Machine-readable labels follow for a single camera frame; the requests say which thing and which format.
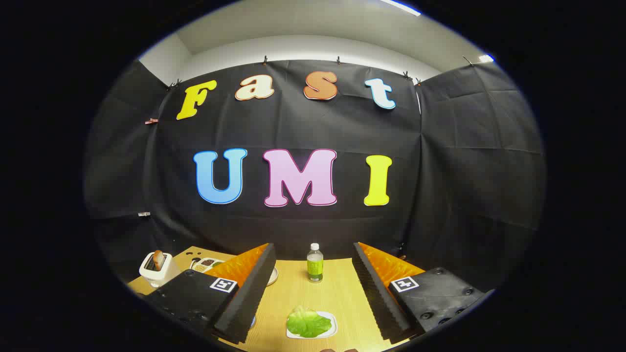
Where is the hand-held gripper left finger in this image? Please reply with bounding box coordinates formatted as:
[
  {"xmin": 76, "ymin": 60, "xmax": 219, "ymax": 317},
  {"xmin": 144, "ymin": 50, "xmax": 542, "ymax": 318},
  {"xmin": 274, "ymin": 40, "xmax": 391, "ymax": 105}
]
[{"xmin": 144, "ymin": 243, "xmax": 277, "ymax": 344}]

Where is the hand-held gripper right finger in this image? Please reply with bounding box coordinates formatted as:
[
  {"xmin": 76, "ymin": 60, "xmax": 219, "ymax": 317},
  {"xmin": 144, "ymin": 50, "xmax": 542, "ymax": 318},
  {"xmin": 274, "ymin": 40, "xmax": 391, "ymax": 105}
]
[{"xmin": 352, "ymin": 242, "xmax": 486, "ymax": 344}]

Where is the green lettuce leaf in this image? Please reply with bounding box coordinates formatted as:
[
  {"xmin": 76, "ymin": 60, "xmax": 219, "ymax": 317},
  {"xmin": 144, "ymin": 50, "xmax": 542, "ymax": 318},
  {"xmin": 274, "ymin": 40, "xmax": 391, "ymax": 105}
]
[{"xmin": 287, "ymin": 306, "xmax": 333, "ymax": 338}]

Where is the white square plate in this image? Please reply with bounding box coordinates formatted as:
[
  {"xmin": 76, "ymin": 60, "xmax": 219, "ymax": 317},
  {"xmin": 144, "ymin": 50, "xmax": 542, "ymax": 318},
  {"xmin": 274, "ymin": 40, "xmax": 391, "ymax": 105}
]
[{"xmin": 286, "ymin": 311, "xmax": 338, "ymax": 340}]

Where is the white compartment dish with beans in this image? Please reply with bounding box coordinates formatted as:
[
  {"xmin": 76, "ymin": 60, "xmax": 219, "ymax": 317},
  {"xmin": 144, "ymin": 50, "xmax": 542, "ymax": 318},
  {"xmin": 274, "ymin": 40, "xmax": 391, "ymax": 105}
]
[{"xmin": 190, "ymin": 258, "xmax": 225, "ymax": 273}]

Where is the clear bottle with green label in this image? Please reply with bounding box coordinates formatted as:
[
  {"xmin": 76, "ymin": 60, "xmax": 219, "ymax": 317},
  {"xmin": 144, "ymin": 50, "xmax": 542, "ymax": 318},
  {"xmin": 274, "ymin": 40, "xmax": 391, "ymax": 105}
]
[{"xmin": 307, "ymin": 243, "xmax": 324, "ymax": 283}]

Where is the white toaster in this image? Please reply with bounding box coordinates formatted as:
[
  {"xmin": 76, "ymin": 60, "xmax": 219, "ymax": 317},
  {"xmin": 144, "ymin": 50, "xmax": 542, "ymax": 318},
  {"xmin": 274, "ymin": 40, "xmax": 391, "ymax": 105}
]
[{"xmin": 139, "ymin": 252, "xmax": 181, "ymax": 288}]

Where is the black backdrop cloth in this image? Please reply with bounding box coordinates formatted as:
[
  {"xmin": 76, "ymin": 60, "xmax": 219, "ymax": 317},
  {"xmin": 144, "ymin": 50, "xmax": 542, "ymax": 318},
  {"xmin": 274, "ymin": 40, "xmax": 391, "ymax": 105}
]
[{"xmin": 83, "ymin": 59, "xmax": 546, "ymax": 294}]

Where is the ceiling light strip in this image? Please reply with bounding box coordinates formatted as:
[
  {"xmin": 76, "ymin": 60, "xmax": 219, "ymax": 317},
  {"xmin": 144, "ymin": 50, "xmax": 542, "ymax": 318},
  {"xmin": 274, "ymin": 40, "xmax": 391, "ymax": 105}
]
[{"xmin": 380, "ymin": 0, "xmax": 422, "ymax": 17}]

